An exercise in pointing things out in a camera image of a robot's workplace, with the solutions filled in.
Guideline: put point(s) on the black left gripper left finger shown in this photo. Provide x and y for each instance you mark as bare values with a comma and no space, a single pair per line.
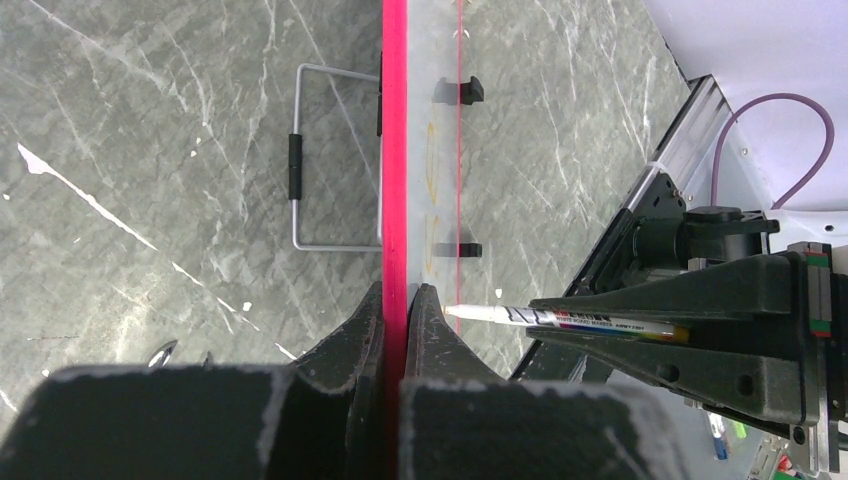
319,417

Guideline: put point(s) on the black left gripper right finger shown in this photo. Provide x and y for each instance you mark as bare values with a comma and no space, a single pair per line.
460,420

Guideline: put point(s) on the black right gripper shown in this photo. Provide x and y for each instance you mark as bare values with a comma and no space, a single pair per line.
764,388

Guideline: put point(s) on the white whiteboard marker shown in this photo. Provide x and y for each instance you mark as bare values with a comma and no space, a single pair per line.
595,324

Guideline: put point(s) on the red-framed whiteboard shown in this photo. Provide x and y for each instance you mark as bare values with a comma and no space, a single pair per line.
421,134

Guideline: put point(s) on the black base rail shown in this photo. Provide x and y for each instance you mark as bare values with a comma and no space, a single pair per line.
663,189

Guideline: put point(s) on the grey wire whiteboard stand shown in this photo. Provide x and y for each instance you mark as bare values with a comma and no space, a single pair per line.
334,166

